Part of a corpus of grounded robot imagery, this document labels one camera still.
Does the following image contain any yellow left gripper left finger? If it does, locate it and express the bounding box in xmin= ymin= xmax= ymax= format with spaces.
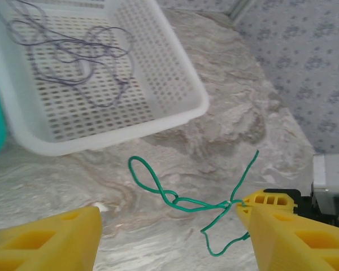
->
xmin=0 ymin=206 xmax=103 ymax=271

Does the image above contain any thin dark purple wire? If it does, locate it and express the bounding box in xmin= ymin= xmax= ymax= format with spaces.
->
xmin=0 ymin=0 xmax=137 ymax=108

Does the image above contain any aluminium frame post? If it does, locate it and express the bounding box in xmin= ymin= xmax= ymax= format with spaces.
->
xmin=224 ymin=0 xmax=258 ymax=27

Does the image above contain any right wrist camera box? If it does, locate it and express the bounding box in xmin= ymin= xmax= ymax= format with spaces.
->
xmin=310 ymin=153 xmax=339 ymax=230

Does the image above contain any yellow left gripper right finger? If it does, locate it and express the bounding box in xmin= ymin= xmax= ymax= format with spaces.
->
xmin=247 ymin=207 xmax=339 ymax=271

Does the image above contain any thin green wire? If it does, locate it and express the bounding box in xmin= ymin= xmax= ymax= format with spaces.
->
xmin=128 ymin=149 xmax=260 ymax=257

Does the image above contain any white perforated plastic basket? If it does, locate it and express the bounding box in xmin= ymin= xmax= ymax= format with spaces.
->
xmin=0 ymin=0 xmax=210 ymax=157

